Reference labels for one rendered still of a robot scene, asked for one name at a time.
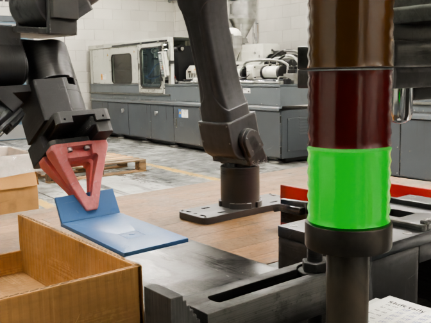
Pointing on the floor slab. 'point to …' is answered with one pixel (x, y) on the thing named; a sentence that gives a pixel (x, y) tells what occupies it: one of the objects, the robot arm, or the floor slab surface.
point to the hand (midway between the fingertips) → (88, 204)
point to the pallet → (110, 166)
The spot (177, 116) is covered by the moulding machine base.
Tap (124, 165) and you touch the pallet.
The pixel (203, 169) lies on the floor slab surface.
